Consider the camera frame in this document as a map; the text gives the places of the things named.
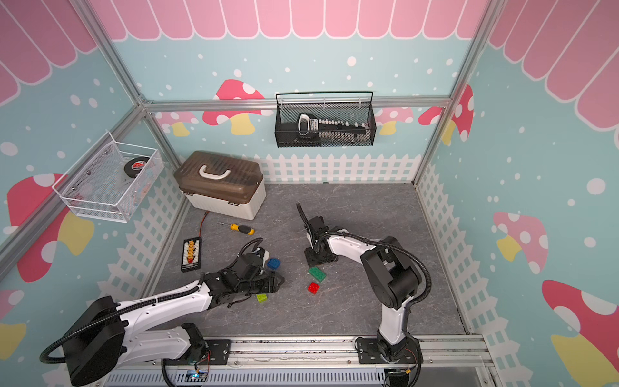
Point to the black tape roll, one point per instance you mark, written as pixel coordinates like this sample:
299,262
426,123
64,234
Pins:
133,167

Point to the yellow handle screwdriver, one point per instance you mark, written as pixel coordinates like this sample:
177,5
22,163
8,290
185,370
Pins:
244,229

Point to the blue lego brick lower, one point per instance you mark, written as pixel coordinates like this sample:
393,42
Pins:
273,263

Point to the black tray yellow connectors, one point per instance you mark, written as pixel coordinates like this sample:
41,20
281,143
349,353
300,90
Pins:
191,254

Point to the white wire wall basket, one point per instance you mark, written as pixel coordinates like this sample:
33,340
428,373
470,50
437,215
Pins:
96,186

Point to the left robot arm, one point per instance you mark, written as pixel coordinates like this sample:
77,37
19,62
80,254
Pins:
112,334

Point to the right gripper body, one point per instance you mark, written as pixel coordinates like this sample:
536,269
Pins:
313,256

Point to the black wire wall basket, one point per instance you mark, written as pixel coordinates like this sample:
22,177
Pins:
351,106

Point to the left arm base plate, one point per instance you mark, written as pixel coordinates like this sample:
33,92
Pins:
206,352

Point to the lime green lego brick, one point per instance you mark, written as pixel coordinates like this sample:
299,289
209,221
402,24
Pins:
261,297

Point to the green long lego brick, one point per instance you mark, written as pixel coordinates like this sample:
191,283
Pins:
317,274

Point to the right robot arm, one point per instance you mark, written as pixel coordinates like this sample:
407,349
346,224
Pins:
398,279

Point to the screwdriver bit set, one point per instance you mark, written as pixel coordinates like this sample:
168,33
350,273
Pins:
325,131

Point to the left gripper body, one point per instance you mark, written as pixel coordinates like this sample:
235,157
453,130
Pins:
247,287

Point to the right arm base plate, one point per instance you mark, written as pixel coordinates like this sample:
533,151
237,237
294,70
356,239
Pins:
379,351

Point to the brown lid storage box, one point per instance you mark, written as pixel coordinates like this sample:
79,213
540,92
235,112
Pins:
222,184

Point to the red lego brick lower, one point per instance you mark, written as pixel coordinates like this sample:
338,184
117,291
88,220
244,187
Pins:
313,288

